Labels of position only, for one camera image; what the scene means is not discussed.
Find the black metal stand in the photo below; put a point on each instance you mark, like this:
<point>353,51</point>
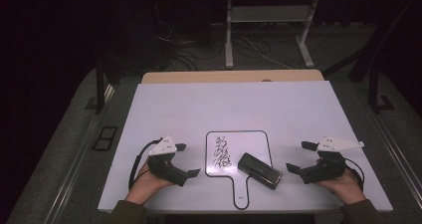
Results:
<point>99,88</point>
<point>374,91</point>

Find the white metal stand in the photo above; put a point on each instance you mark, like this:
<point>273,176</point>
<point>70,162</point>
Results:
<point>268,14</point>

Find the person's right hand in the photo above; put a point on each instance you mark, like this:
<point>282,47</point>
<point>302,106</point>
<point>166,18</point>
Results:
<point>346,187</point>

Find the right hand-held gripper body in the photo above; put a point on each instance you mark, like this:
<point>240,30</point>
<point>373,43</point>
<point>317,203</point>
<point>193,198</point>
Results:
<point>326,167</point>

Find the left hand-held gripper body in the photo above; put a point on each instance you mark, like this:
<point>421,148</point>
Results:
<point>164,169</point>

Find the white table cover board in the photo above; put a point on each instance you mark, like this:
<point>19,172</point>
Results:
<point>232,108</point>

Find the black slanted stand bar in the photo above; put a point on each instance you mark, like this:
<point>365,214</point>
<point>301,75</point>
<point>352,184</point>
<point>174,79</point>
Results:
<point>371,51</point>

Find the black whiteboard eraser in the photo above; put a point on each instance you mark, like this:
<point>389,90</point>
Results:
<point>260,171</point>

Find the person's left hand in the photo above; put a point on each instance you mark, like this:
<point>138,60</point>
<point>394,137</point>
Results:
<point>144,187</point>

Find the wooden table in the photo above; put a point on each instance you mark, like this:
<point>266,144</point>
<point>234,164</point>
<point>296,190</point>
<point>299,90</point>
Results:
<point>205,76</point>

